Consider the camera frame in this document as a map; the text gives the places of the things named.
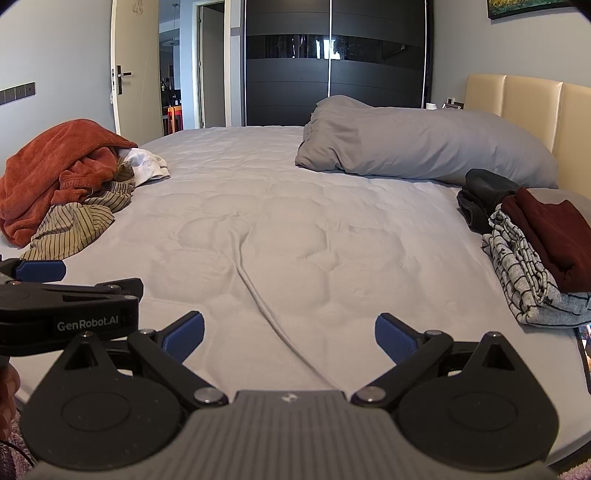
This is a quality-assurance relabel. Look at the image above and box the purple shaggy rug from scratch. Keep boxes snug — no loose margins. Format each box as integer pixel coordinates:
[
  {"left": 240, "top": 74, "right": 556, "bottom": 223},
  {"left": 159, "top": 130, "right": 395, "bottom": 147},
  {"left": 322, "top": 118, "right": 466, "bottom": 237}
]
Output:
[{"left": 0, "top": 408, "right": 591, "bottom": 480}]

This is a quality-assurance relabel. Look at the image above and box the beige striped garment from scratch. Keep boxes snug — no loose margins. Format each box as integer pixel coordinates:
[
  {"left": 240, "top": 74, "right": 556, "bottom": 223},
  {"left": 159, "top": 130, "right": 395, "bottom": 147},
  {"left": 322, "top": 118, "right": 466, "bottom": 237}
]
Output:
[{"left": 21, "top": 164, "right": 137, "bottom": 261}]

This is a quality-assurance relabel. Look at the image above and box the grey patterned garment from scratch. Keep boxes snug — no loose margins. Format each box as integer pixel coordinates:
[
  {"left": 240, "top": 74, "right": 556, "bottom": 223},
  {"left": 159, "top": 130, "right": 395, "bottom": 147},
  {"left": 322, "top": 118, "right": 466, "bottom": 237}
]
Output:
[{"left": 482, "top": 205, "right": 591, "bottom": 329}]

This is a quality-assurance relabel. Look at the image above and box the white hallway door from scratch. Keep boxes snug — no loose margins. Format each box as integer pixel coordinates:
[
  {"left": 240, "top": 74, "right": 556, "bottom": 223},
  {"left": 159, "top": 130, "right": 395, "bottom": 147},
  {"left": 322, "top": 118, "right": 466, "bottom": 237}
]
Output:
[{"left": 196, "top": 2, "right": 228, "bottom": 130}]

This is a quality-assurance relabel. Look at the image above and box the dark red garment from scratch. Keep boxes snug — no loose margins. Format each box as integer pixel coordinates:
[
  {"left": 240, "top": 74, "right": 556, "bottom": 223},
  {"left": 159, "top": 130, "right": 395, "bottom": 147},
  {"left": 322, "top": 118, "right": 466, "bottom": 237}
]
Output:
[{"left": 501, "top": 187, "right": 591, "bottom": 294}]

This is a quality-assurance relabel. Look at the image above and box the wall switch panel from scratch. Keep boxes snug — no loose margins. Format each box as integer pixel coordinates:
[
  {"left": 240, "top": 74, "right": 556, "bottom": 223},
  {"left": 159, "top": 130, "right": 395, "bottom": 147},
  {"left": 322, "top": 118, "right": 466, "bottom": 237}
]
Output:
[{"left": 0, "top": 82, "right": 36, "bottom": 106}]

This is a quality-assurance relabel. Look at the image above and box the person's left hand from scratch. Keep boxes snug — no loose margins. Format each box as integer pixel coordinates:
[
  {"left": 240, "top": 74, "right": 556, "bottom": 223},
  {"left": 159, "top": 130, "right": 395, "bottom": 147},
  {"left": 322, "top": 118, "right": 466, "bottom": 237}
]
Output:
[{"left": 0, "top": 368, "right": 22, "bottom": 444}]

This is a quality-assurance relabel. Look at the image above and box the black door handle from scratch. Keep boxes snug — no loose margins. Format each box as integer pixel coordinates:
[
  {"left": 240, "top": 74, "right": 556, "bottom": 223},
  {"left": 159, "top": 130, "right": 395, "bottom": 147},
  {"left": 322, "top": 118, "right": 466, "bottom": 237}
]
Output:
[{"left": 111, "top": 65, "right": 133, "bottom": 95}]

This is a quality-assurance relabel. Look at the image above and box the cream padded headboard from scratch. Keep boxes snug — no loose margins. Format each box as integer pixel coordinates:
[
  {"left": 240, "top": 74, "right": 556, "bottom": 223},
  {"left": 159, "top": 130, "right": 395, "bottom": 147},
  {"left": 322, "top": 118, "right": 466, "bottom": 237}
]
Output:
[{"left": 464, "top": 74, "right": 591, "bottom": 208}]

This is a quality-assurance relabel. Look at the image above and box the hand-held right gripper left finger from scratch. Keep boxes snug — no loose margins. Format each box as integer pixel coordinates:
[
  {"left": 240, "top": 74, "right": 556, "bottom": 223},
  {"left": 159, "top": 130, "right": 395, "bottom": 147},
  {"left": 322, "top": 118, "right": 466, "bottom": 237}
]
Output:
[{"left": 46, "top": 311, "right": 229, "bottom": 409}]

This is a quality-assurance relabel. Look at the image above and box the smartphone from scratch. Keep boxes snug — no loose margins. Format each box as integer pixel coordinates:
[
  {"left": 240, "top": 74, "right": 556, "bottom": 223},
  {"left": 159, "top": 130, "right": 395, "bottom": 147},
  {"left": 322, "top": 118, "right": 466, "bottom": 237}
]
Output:
[{"left": 575, "top": 320, "right": 591, "bottom": 395}]

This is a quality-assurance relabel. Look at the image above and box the cream room door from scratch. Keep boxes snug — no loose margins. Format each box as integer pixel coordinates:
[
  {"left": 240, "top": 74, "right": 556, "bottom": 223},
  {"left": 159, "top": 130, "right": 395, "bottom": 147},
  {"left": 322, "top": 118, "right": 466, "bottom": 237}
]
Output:
[{"left": 110, "top": 0, "right": 162, "bottom": 144}]

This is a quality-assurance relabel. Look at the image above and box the black garment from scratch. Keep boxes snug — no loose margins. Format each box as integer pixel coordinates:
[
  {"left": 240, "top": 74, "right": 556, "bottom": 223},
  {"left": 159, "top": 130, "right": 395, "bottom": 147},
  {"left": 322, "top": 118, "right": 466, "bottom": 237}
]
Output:
[{"left": 457, "top": 169, "right": 520, "bottom": 234}]

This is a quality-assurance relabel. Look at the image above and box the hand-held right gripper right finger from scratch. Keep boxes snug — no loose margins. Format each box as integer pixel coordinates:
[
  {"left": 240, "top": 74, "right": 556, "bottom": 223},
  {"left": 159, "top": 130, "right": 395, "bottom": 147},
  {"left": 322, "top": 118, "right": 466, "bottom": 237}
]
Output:
[{"left": 351, "top": 314, "right": 532, "bottom": 409}]

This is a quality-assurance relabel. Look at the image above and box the black sliding wardrobe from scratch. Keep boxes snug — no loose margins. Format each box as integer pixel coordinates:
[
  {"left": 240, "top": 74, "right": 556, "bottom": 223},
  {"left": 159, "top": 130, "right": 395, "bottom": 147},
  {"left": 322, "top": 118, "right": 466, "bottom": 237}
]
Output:
[{"left": 242, "top": 0, "right": 435, "bottom": 127}]

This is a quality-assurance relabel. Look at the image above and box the large grey pillow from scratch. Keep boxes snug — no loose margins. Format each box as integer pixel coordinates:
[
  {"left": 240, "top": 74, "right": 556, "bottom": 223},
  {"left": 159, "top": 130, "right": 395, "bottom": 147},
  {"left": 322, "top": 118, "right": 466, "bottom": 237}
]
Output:
[{"left": 294, "top": 95, "right": 559, "bottom": 190}]

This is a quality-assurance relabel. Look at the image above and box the framed wall picture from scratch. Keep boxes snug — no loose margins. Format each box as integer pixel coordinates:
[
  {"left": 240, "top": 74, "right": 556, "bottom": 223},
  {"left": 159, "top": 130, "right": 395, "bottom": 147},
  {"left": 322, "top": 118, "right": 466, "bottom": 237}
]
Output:
[{"left": 487, "top": 0, "right": 578, "bottom": 20}]

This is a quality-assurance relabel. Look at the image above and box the orange fleece towel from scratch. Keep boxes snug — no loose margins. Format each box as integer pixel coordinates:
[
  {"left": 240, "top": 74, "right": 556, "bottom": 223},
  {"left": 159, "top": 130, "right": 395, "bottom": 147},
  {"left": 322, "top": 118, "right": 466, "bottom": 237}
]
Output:
[{"left": 0, "top": 119, "right": 139, "bottom": 247}]

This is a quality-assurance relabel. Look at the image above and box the flat grey pillow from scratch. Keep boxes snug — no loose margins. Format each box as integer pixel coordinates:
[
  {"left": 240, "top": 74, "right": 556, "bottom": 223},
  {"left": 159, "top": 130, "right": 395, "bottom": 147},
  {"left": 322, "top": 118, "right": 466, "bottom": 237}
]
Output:
[{"left": 524, "top": 187, "right": 591, "bottom": 217}]

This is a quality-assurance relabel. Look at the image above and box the white garment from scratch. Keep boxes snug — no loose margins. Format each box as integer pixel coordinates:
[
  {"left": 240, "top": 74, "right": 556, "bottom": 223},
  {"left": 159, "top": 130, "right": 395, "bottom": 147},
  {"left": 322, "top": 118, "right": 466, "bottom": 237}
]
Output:
[{"left": 115, "top": 148, "right": 171, "bottom": 188}]

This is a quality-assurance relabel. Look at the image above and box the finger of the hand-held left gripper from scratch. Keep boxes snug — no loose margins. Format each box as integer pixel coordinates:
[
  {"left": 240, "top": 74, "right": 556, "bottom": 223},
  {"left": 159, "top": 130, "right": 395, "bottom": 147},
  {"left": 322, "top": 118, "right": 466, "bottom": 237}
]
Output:
[
  {"left": 0, "top": 257, "right": 66, "bottom": 283},
  {"left": 0, "top": 278, "right": 144, "bottom": 323}
]

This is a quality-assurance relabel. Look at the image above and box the pendant lamp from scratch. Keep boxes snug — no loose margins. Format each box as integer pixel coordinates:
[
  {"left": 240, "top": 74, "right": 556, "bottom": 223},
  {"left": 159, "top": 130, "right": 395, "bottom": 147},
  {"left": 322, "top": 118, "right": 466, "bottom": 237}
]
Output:
[{"left": 161, "top": 4, "right": 182, "bottom": 47}]

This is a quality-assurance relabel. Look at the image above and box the rust terry garment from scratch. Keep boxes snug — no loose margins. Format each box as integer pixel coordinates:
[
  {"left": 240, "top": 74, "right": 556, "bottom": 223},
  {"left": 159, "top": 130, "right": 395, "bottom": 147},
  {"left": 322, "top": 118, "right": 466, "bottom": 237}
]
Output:
[{"left": 60, "top": 148, "right": 118, "bottom": 204}]

